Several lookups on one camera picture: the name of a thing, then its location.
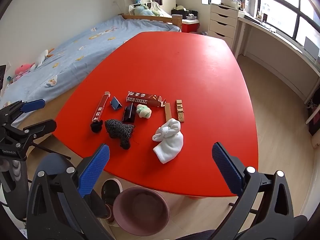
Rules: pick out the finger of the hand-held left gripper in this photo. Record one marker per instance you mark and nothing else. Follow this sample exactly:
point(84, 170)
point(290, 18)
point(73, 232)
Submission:
point(40, 127)
point(32, 105)

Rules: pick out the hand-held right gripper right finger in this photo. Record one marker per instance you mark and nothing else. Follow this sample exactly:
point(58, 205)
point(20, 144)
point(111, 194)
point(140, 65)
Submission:
point(226, 167)

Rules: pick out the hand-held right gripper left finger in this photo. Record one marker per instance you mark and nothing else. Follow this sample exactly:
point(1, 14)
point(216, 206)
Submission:
point(95, 170)

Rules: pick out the small black sock ball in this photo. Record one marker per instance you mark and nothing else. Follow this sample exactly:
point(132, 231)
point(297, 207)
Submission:
point(96, 126)

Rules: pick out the black patterned sock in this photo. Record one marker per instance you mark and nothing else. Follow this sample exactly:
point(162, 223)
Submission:
point(116, 128)

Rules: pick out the long red paper box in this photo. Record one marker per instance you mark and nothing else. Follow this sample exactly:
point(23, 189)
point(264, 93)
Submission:
point(100, 108)

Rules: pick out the white sock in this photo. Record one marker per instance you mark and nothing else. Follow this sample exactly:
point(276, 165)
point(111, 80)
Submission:
point(170, 142)

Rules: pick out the blue phone stand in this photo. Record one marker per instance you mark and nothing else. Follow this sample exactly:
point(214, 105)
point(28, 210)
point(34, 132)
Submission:
point(115, 103)

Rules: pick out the small wooden toy block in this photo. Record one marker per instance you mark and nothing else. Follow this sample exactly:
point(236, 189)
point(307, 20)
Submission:
point(180, 111)

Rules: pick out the pink plastic bin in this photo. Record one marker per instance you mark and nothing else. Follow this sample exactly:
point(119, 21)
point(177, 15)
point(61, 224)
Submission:
point(150, 220)

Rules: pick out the green white sock ball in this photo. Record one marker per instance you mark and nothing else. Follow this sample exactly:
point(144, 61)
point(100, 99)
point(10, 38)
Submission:
point(143, 111)

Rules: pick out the wooden strip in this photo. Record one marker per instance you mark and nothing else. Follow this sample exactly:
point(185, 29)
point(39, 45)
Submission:
point(168, 111)

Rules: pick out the person's left shoe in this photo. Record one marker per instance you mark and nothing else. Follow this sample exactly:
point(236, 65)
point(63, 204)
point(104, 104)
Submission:
point(110, 188)

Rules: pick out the thin black metal rod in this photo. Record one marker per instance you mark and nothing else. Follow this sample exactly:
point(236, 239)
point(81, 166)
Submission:
point(50, 150)

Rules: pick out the pink plush toy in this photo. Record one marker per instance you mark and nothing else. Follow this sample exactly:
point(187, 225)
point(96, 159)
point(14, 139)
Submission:
point(22, 69)

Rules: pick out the white duck plush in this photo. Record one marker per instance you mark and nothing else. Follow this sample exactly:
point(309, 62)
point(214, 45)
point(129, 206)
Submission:
point(41, 58)

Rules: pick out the black binder clip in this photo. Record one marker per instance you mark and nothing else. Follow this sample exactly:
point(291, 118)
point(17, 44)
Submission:
point(128, 115)

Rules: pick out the bed with blue sheet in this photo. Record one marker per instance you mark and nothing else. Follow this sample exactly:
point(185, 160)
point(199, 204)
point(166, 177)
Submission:
point(75, 55)

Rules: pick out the brown printed carton box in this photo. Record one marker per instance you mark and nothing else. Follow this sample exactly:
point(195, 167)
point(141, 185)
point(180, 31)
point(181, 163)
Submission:
point(142, 100)

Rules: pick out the red table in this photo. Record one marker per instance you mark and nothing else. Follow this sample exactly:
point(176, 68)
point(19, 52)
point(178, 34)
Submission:
point(175, 67)

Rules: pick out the white desk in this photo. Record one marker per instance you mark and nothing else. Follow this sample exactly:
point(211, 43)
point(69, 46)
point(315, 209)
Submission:
point(275, 52)

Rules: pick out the white drawer unit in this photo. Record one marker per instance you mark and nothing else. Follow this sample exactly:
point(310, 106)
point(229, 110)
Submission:
point(222, 22)

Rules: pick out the red white cooler box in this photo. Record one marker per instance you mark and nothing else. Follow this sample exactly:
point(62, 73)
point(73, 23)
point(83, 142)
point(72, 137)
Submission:
point(190, 25)

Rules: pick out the green plush toy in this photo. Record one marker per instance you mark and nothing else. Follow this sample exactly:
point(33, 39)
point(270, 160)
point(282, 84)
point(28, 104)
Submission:
point(143, 10)

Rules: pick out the white flat box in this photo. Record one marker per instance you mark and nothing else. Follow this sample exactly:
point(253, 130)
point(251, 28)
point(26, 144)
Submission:
point(311, 48)

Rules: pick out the black storage box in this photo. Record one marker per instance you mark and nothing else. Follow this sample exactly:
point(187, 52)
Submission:
point(183, 13)

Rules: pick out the white storage box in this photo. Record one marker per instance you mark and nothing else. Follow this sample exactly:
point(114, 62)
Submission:
point(230, 2)

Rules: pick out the wooden bed frame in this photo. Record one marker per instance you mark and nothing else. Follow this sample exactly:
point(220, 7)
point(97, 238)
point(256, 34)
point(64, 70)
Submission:
point(150, 18)

